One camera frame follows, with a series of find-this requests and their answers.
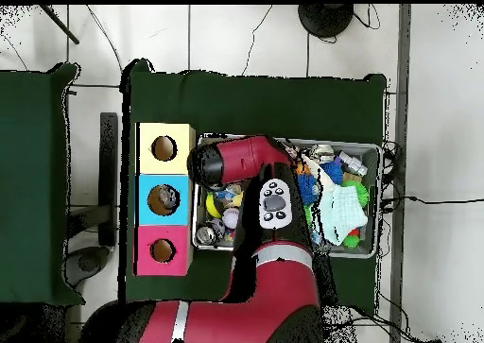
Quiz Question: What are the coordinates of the crushed clear plastic bottle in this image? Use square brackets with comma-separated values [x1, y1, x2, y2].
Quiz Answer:
[213, 186, 241, 203]

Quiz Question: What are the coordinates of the mint green muslin cloth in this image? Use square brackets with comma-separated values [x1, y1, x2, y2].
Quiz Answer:
[320, 185, 369, 247]

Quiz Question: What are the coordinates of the wooden three-hole box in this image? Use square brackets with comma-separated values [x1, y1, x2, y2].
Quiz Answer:
[134, 122, 198, 277]

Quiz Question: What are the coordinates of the white baseball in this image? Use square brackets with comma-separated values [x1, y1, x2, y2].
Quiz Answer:
[221, 207, 241, 230]

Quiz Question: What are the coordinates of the yellow toy banana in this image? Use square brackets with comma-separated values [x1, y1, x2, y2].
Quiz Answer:
[205, 192, 222, 219]

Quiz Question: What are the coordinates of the blue spiky ball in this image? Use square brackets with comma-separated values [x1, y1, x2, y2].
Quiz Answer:
[297, 174, 319, 206]
[320, 161, 344, 185]

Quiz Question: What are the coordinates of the dark green table cloth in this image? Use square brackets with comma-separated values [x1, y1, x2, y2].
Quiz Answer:
[118, 58, 389, 316]
[0, 61, 85, 307]

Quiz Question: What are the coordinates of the crushed cream can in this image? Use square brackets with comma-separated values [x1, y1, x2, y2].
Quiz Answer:
[309, 144, 336, 162]

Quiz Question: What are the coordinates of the green spiky ball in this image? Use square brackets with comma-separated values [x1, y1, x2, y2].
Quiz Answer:
[341, 180, 369, 208]

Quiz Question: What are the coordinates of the black upright stand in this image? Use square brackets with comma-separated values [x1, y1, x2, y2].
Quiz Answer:
[67, 111, 119, 248]

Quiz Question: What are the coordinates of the grey oval floor object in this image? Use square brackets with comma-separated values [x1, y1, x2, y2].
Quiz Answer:
[61, 245, 112, 288]

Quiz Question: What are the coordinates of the black round stand base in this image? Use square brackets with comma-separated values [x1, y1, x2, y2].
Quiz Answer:
[297, 4, 355, 39]

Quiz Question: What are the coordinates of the black tripod leg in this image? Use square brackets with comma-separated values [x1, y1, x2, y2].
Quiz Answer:
[39, 4, 81, 45]

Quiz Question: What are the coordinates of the silver wire mesh bin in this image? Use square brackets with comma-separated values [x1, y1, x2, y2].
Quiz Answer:
[191, 132, 383, 260]

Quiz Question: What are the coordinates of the thin black cable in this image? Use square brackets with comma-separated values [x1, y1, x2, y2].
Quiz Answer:
[241, 4, 274, 77]
[85, 4, 124, 74]

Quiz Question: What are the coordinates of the grey floor cable cover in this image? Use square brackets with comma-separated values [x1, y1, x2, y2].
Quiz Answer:
[389, 4, 412, 343]

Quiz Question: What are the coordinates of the black power cable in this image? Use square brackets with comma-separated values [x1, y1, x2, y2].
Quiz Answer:
[379, 194, 484, 208]

